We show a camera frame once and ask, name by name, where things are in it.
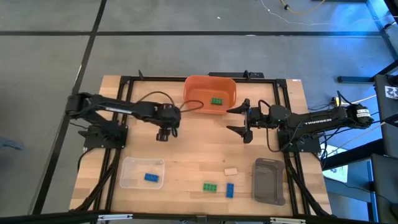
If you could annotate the black metal stand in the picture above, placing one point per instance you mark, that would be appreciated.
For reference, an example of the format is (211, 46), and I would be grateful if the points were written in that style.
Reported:
(354, 79)

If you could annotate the smoky grey plastic bin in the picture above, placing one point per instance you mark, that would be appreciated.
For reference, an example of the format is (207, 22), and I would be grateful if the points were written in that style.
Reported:
(269, 183)

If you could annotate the green studded toy block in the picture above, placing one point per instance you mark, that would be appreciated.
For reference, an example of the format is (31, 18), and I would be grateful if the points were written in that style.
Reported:
(210, 187)
(217, 101)

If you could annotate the light wooden block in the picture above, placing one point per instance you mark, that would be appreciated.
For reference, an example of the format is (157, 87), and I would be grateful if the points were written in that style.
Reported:
(230, 171)

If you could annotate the black equipment cart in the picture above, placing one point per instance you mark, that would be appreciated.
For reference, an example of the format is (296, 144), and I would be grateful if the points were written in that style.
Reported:
(385, 186)
(385, 124)

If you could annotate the black flat bar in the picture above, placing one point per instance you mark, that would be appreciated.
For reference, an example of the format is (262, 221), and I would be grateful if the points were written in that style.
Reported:
(230, 75)

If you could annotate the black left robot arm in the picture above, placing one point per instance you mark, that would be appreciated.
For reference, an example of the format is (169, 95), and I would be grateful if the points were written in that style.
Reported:
(124, 109)

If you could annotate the white printed tag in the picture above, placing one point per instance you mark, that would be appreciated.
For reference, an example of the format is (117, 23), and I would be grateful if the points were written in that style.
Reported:
(391, 92)

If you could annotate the orange plastic bin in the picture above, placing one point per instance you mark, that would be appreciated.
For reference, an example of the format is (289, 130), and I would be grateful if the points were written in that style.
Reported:
(199, 93)

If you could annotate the white paper sheet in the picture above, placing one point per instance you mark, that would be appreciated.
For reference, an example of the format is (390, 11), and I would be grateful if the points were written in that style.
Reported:
(340, 172)

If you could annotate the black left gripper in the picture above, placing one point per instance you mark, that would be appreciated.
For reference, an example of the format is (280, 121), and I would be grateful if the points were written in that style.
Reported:
(169, 116)

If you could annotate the clear plastic bin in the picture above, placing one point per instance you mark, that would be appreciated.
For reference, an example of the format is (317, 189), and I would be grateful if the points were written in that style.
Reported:
(133, 168)

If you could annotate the silver metal bracket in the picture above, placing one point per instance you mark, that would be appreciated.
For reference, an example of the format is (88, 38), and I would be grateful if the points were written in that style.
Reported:
(115, 217)
(287, 221)

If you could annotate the black aluminium table frame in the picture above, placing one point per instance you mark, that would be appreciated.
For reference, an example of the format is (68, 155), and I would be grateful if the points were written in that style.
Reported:
(155, 80)

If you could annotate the black crossbeam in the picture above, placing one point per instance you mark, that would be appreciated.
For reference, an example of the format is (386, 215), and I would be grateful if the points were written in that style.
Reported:
(199, 219)

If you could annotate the blue studded toy block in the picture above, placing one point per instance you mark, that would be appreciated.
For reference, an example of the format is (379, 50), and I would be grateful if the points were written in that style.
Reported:
(230, 190)
(151, 177)

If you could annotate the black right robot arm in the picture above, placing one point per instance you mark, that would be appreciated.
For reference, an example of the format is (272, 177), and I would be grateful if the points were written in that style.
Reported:
(317, 120)

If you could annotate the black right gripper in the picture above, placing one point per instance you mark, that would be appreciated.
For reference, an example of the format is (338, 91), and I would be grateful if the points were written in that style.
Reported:
(259, 118)

